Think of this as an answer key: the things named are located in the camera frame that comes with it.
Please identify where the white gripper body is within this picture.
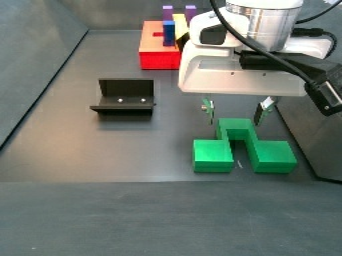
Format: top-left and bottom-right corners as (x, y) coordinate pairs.
(177, 9), (330, 96)

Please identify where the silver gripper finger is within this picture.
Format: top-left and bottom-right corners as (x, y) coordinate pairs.
(200, 98), (215, 124)

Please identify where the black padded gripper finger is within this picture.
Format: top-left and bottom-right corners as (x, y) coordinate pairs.
(254, 96), (278, 126)

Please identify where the green stepped block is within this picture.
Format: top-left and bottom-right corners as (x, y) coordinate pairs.
(192, 118), (296, 174)

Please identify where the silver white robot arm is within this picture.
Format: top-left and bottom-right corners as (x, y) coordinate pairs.
(177, 0), (340, 123)

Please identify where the red board base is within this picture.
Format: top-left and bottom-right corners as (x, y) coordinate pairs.
(139, 21), (181, 70)

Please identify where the black metal angle fixture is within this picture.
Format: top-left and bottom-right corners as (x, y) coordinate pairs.
(89, 78), (155, 114)

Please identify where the yellow block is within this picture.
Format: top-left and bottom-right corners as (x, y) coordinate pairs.
(172, 14), (188, 40)

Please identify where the blue block left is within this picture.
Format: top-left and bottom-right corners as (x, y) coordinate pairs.
(163, 20), (175, 46)

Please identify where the purple block right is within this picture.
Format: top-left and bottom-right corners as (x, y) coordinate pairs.
(184, 5), (196, 22)

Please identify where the purple block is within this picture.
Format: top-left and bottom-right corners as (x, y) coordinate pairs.
(161, 5), (173, 21)
(184, 5), (196, 22)

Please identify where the purple block left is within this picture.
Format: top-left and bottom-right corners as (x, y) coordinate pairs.
(161, 5), (173, 21)

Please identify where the black cable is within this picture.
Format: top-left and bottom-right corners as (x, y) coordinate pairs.
(208, 0), (342, 84)

